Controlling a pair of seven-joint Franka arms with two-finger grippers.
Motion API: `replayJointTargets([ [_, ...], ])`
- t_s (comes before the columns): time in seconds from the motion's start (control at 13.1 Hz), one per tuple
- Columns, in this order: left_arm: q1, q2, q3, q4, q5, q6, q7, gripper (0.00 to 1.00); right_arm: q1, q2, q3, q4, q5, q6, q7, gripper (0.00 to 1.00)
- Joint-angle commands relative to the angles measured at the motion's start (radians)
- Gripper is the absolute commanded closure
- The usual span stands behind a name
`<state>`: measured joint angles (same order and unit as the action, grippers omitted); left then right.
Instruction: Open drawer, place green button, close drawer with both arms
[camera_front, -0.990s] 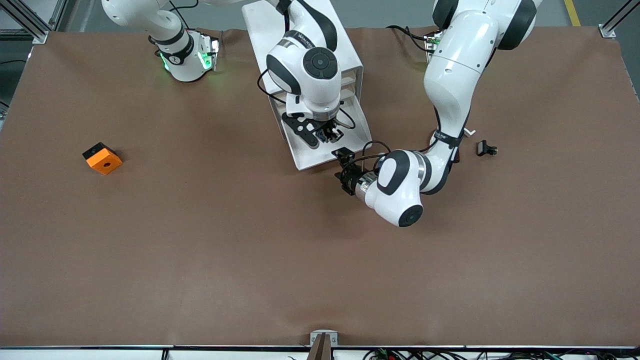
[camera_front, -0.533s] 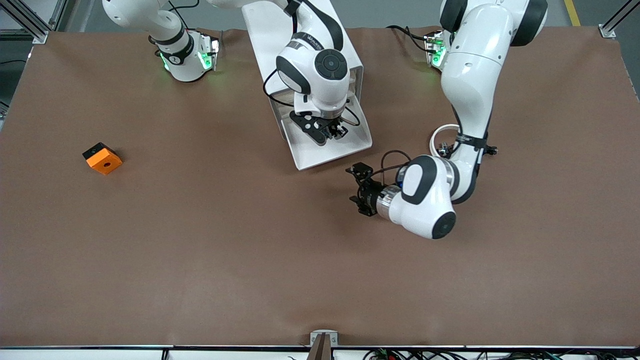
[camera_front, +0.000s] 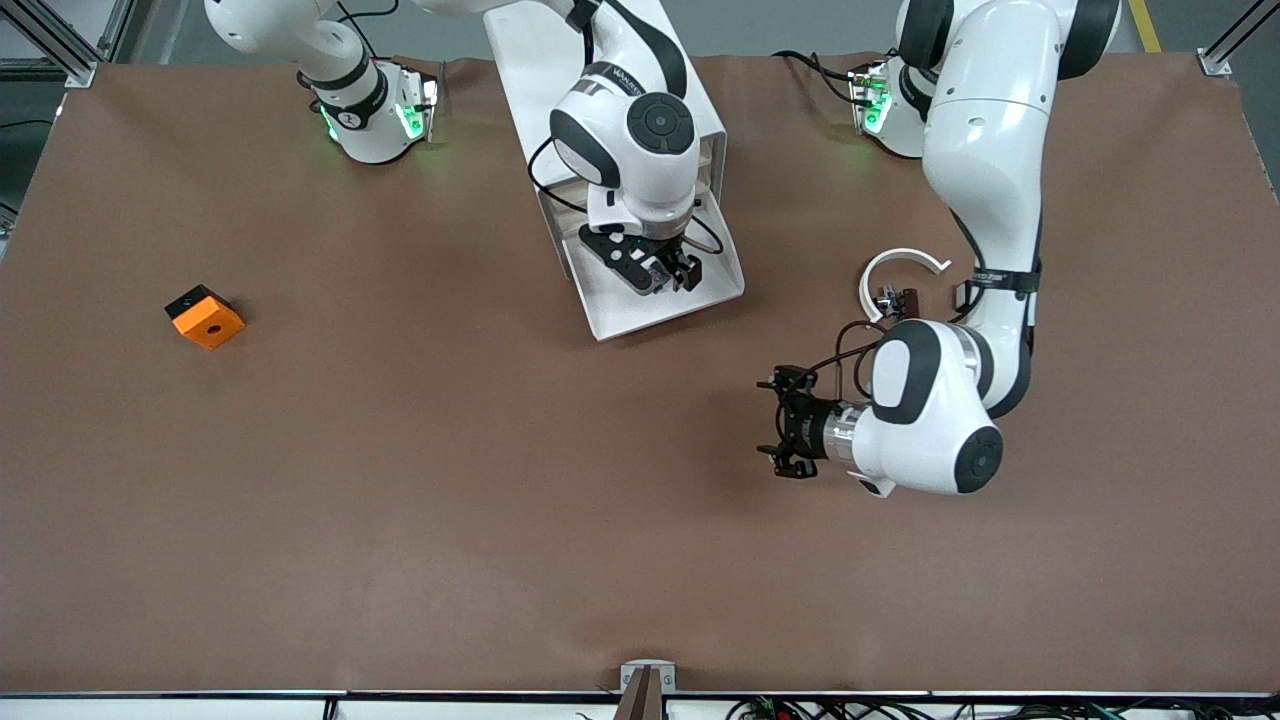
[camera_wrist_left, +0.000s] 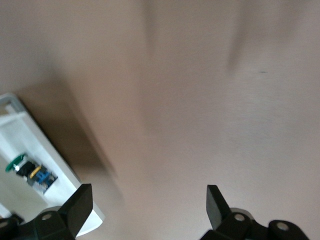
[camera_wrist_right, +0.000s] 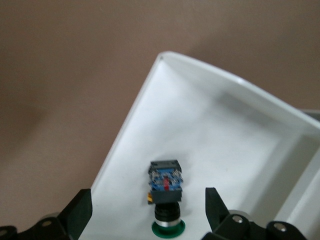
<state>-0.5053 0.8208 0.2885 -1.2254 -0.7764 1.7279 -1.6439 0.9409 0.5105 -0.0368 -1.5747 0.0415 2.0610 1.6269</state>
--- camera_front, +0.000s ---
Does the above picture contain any white curved plastic piece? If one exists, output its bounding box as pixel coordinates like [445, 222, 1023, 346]
[859, 247, 952, 327]

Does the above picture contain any orange block with black side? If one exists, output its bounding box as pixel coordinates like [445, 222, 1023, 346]
[165, 284, 246, 350]

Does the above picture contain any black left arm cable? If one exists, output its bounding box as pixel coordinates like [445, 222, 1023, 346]
[808, 320, 901, 401]

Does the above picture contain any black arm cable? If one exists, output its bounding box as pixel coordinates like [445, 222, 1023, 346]
[808, 320, 901, 401]
[527, 135, 601, 216]

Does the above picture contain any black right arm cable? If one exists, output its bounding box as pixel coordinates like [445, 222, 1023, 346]
[527, 135, 601, 216]

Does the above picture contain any black base cable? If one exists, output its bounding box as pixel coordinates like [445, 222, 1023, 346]
[772, 48, 863, 107]

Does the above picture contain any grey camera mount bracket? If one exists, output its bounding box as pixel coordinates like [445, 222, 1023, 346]
[619, 659, 678, 720]

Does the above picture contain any aluminium frame post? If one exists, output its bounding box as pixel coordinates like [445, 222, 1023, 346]
[0, 0, 136, 89]
[1198, 0, 1280, 77]

